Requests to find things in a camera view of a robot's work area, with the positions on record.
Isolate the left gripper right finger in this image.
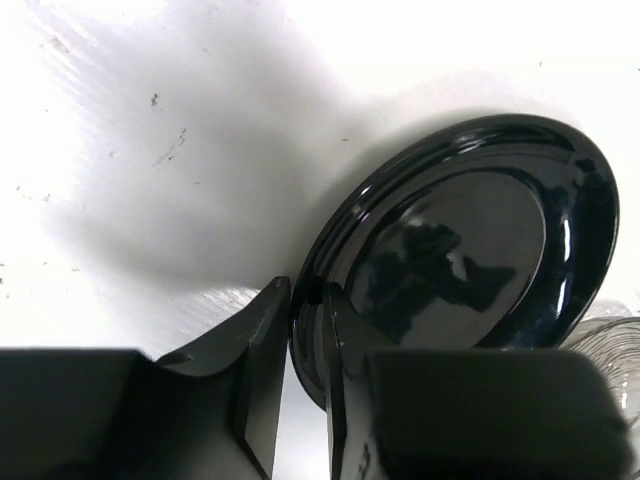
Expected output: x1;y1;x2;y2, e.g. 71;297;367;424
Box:
322;284;633;479

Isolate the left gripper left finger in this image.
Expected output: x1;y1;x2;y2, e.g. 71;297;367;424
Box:
1;277;291;479

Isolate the black round plate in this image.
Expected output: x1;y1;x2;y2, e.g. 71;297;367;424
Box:
289;114;620;406

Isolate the smoky grey glass plate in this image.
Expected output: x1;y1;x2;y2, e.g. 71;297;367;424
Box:
564;317;639;429

